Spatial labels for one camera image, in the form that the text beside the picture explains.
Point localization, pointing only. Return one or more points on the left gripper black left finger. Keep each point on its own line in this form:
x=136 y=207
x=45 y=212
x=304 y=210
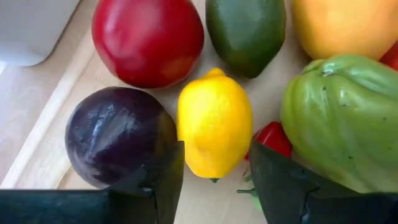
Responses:
x=168 y=186

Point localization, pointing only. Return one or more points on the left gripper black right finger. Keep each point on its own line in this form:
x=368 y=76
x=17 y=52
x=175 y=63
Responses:
x=280 y=186

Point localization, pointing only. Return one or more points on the long red toy chili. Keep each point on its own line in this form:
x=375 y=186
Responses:
x=273 y=138

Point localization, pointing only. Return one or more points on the dark purple toy eggplant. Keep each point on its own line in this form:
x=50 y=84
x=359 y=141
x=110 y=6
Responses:
x=115 y=133

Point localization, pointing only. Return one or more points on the yellow toy lemon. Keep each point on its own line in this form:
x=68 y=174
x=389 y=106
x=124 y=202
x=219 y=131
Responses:
x=214 y=124

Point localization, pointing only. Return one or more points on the red toy apple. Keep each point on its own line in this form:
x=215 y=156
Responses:
x=146 y=40

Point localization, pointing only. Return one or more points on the dark green toy avocado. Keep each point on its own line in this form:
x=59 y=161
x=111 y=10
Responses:
x=245 y=34

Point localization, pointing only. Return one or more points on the small red toy tomato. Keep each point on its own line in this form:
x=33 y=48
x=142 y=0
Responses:
x=392 y=57

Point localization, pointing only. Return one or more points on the light green toy pepper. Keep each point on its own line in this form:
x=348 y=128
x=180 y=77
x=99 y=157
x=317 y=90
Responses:
x=342 y=124

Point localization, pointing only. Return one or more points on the yellow orange toy mango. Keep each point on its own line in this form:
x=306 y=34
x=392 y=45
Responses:
x=345 y=25

